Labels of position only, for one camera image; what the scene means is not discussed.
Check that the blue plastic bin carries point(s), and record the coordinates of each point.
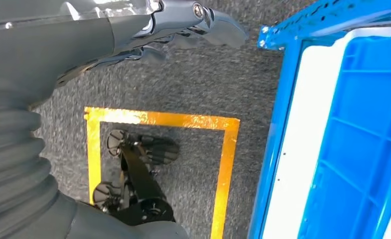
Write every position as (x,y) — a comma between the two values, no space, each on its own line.
(357,132)

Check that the blue metal shelf rack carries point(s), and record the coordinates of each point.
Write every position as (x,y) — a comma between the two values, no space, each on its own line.
(275,138)

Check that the black robot foot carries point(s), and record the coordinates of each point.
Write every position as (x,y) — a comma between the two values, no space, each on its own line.
(139,184)

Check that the yellow floor tape square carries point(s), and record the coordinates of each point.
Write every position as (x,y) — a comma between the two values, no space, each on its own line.
(169,118)

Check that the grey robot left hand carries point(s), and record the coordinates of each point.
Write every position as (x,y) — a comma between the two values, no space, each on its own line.
(50,56)

